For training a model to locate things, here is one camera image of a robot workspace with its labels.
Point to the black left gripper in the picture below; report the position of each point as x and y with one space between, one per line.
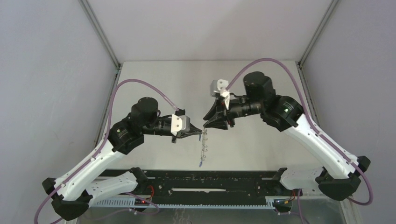
192 130

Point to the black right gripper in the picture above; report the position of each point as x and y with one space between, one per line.
220 122

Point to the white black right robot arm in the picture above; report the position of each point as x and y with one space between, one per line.
339 175

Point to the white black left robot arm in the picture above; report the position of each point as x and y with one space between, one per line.
76 191

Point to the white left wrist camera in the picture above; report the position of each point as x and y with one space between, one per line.
179 123

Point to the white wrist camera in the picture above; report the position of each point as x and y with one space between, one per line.
179 123
218 89

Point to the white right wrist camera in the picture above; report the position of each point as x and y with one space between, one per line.
218 89

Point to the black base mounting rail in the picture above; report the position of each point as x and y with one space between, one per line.
230 189

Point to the aluminium frame rail left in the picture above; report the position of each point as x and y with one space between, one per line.
106 65

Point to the aluminium frame rail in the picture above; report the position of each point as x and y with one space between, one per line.
106 65
306 68

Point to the aluminium frame rail right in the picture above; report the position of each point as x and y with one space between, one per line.
306 68

